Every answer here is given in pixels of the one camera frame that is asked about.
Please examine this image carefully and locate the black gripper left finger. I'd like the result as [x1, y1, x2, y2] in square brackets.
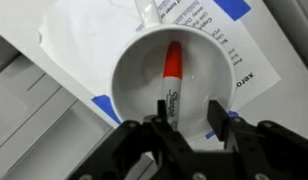
[68, 99, 196, 180]

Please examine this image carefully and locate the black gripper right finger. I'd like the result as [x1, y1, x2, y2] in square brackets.
[207, 99, 308, 180]

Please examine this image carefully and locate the red capped Sharpie marker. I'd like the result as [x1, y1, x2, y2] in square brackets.
[160, 40, 185, 132]

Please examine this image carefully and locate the white blue Xerox paper wrapper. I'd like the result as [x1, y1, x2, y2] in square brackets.
[38, 0, 282, 140]

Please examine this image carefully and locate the white ceramic cup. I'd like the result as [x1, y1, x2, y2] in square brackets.
[110, 0, 237, 142]

